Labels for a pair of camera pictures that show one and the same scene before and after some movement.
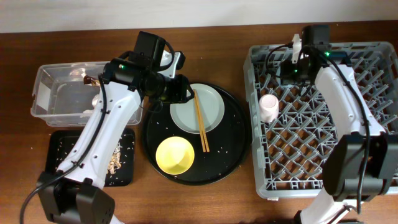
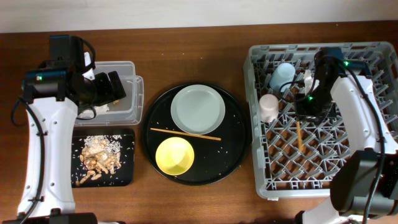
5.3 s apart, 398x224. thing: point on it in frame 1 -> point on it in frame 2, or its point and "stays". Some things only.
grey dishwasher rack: [291, 126] stays
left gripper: [181, 93] -> [109, 94]
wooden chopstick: [205, 137] -> [299, 136]
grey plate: [186, 116] stays
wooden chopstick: [200, 126] -> [187, 134]
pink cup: [268, 107] stays
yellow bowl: [175, 155] stays
